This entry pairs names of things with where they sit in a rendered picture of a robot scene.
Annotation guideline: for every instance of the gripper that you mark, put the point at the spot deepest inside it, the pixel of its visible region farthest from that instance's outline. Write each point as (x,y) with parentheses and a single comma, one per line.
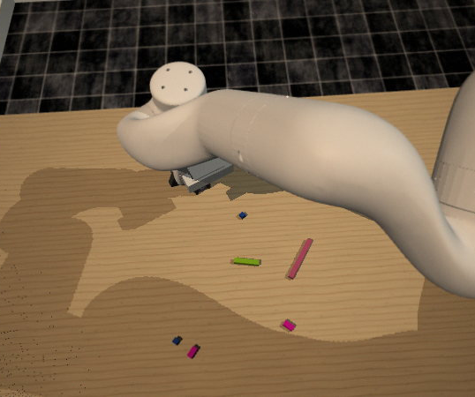
(176,178)

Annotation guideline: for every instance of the lime green rod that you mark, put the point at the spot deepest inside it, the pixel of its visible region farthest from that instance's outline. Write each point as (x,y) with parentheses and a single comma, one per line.
(246,261)

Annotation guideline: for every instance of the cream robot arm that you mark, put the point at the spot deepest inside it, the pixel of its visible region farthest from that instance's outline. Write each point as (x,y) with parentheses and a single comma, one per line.
(327,152)

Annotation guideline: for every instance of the magenta rectangular block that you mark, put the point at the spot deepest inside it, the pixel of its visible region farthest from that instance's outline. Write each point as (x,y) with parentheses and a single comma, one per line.
(192,352)
(288,325)

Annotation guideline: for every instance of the pink rod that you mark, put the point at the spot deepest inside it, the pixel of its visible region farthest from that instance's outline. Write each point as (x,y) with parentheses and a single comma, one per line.
(300,258)

